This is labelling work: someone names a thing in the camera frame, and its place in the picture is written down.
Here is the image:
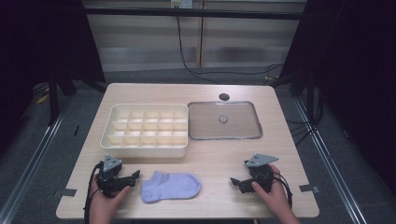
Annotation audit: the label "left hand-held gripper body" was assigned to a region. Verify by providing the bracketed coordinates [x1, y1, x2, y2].
[96, 154, 125, 199]

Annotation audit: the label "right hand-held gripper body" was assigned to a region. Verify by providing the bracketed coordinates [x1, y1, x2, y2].
[244, 153, 279, 191]

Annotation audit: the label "white divided storage box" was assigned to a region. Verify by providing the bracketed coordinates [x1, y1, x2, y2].
[100, 103, 190, 159]

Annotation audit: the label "light purple sock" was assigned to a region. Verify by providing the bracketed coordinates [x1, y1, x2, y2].
[139, 170, 203, 204]

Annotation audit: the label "person's left hand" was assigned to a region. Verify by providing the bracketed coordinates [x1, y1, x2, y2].
[89, 178, 133, 217]

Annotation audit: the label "person's right hand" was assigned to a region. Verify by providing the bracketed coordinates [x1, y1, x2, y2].
[250, 163, 292, 217]

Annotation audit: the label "grey tape piece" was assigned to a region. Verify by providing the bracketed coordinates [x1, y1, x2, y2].
[298, 184, 321, 193]
[53, 188, 78, 198]

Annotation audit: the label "clear plastic lid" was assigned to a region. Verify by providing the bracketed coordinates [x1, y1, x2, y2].
[187, 100, 263, 141]

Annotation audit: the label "black metal stand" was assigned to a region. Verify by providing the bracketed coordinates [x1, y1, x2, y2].
[305, 69, 316, 123]
[47, 70, 61, 126]

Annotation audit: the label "yellow floor object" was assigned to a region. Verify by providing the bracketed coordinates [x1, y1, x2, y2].
[35, 93, 50, 105]

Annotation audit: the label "black curtain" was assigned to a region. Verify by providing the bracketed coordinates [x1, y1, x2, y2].
[0, 0, 106, 157]
[279, 0, 396, 190]

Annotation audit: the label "black horizontal bar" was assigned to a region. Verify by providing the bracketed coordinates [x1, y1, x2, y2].
[83, 7, 308, 21]

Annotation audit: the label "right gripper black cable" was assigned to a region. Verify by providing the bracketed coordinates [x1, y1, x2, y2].
[273, 170, 294, 209]

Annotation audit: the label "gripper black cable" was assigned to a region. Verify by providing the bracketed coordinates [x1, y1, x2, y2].
[82, 161, 106, 224]
[273, 170, 294, 209]

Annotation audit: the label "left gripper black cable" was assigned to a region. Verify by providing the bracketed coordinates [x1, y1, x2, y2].
[82, 161, 106, 224]

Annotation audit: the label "black floor cables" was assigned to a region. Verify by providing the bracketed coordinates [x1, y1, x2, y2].
[285, 87, 325, 147]

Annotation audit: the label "metal floor rail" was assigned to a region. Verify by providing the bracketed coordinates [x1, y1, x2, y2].
[0, 98, 73, 224]
[293, 97, 369, 224]

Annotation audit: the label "black wall cable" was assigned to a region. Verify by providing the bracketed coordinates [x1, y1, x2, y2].
[175, 15, 284, 86]

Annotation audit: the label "white wall socket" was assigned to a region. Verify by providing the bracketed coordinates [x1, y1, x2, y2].
[170, 0, 194, 9]

